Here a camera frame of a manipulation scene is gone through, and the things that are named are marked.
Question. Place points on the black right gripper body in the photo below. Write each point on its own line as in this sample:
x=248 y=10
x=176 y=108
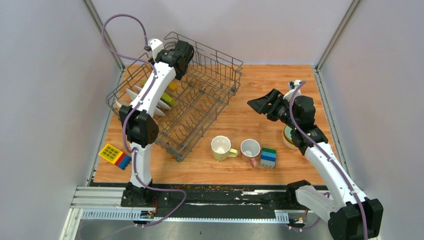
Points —
x=283 y=113

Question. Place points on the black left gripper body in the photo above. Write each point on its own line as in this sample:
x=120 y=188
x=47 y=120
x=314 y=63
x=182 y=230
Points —
x=183 y=72

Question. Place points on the green scalloped plate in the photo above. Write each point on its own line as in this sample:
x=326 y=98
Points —
x=166 y=97

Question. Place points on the grey wire dish rack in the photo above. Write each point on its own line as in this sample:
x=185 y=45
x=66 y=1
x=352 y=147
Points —
x=212 y=79

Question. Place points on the red and teal floral plate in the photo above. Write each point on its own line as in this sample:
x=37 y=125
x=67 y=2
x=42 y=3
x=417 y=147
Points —
x=133 y=95

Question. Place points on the cream and pink plate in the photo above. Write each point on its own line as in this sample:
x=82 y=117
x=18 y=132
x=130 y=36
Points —
x=117 y=105

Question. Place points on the yellow polka dot plate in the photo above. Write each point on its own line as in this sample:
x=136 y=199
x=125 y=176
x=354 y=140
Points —
x=162 y=78

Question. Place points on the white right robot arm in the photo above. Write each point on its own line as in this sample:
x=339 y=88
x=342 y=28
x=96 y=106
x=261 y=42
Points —
x=349 y=213

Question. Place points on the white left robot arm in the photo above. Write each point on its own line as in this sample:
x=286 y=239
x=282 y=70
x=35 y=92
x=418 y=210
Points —
x=140 y=130

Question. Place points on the stacked teal and yellow bowls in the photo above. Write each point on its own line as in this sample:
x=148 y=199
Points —
x=287 y=137

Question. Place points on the pink mug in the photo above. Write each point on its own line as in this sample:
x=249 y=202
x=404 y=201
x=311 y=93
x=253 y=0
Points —
x=251 y=151

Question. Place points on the green blue grey block stack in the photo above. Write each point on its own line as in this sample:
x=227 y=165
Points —
x=268 y=158

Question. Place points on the yellow mug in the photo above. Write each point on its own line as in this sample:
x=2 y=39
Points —
x=221 y=147

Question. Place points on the yellow red blue toy block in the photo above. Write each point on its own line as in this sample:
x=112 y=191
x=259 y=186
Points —
x=115 y=156

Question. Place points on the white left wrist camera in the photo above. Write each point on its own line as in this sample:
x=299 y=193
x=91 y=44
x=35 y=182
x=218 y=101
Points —
x=155 y=46

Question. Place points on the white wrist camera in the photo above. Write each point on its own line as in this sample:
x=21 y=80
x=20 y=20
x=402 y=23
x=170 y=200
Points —
x=292 y=86
x=155 y=46

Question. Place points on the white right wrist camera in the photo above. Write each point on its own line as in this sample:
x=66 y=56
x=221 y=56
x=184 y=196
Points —
x=292 y=86

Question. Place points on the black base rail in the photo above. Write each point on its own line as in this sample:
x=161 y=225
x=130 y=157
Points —
x=194 y=203

